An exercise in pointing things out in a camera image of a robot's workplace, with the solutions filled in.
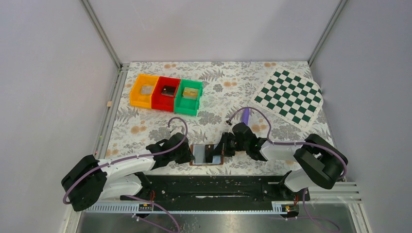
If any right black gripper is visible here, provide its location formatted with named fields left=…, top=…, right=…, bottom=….
left=211, top=132, right=249, bottom=157

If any black credit card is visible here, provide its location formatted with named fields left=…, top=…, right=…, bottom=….
left=205, top=144, right=215, bottom=163
left=161, top=85, right=176, bottom=97

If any brown leather card holder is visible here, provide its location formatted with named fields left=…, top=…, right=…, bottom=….
left=189, top=144, right=224, bottom=166

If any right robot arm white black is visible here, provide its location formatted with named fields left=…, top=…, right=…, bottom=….
left=204, top=122, right=348, bottom=200

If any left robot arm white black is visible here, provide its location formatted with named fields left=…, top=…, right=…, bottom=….
left=61, top=133, right=194, bottom=212

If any gold card in green bin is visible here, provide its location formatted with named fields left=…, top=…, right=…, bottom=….
left=182, top=87, right=199, bottom=100

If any green plastic bin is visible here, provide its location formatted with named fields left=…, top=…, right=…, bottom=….
left=174, top=79, right=203, bottom=116

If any red plastic bin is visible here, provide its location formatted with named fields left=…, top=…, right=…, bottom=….
left=152, top=76, right=181, bottom=112

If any floral table mat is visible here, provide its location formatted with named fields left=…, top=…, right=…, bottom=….
left=100, top=61, right=312, bottom=158

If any green white checkered board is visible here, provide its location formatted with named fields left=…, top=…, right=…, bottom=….
left=251, top=67, right=324, bottom=131

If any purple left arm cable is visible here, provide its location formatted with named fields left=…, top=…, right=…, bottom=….
left=62, top=116, right=189, bottom=205

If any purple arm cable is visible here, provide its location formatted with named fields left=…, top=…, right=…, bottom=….
left=62, top=116, right=189, bottom=205
left=226, top=106, right=349, bottom=232

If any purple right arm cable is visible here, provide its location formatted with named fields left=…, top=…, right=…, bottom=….
left=226, top=106, right=349, bottom=232

